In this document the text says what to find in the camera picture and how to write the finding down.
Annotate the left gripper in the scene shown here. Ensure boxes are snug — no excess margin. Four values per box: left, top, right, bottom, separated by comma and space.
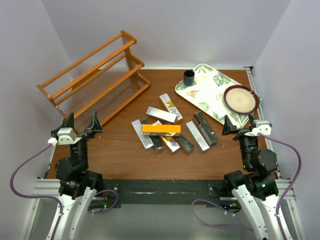
52, 110, 102, 170

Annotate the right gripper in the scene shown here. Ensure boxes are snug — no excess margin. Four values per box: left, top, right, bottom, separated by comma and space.
221, 114, 257, 169

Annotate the white orange R.O toothpaste box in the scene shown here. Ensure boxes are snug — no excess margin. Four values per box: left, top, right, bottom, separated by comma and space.
159, 93, 183, 123

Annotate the gold honeycomb toothpaste box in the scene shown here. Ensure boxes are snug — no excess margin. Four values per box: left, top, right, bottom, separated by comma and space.
153, 122, 180, 154

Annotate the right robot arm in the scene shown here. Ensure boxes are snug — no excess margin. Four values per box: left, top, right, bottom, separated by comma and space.
222, 115, 292, 240

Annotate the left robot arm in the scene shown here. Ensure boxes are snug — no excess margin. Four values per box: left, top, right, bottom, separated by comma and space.
48, 111, 104, 240

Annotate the orange wooden shelf rack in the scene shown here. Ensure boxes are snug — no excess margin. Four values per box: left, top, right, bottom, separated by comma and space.
37, 30, 151, 133

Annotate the red rimmed beige plate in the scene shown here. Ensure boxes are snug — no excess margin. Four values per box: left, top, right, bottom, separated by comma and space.
223, 85, 260, 115

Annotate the silver toothpaste box right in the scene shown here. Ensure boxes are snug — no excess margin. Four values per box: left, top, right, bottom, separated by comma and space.
186, 121, 210, 152

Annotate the silver toothpaste box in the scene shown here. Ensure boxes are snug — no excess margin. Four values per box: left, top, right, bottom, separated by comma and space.
146, 106, 178, 124
131, 119, 154, 150
186, 121, 210, 152

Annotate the floral serving tray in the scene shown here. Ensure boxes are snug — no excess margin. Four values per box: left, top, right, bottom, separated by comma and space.
175, 63, 249, 129

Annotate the silver toothpaste box left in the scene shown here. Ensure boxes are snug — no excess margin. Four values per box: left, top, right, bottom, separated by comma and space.
131, 119, 154, 150

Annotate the silver toothpaste box upper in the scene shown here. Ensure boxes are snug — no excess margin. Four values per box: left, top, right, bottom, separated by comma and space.
146, 106, 178, 124

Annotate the dark blue mug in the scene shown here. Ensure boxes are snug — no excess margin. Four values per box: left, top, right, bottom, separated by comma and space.
183, 69, 195, 87

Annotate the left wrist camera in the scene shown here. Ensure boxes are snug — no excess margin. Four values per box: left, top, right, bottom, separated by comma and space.
47, 127, 77, 146

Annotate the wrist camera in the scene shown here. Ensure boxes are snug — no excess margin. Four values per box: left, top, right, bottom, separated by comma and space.
244, 119, 272, 137
47, 127, 77, 146

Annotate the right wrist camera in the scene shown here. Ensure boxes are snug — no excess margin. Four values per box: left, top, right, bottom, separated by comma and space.
244, 119, 272, 137

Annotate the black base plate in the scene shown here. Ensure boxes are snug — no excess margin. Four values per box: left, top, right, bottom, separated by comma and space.
103, 179, 240, 210

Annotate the aluminium frame rail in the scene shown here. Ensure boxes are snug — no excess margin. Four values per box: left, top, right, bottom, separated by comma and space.
243, 66, 307, 240

